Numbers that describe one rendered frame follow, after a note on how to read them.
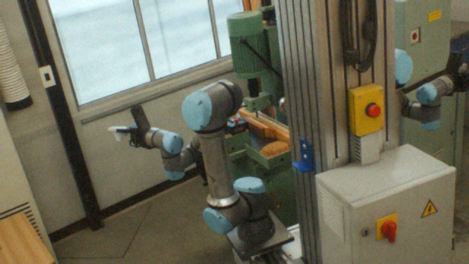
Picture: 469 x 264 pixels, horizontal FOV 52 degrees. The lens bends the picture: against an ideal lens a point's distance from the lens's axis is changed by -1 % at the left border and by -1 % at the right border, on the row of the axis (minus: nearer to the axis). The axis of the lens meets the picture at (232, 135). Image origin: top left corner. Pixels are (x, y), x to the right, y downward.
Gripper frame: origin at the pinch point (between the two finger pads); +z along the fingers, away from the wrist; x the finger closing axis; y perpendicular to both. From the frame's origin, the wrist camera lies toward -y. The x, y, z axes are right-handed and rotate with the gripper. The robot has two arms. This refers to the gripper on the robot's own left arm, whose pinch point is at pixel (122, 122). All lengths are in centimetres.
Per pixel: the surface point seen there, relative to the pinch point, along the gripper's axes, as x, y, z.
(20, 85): 9, 0, 121
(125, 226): 61, 116, 112
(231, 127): 56, 16, -9
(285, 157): 64, 28, -35
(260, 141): 67, 25, -17
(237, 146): 58, 26, -9
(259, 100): 79, 8, -7
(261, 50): 77, -20, -12
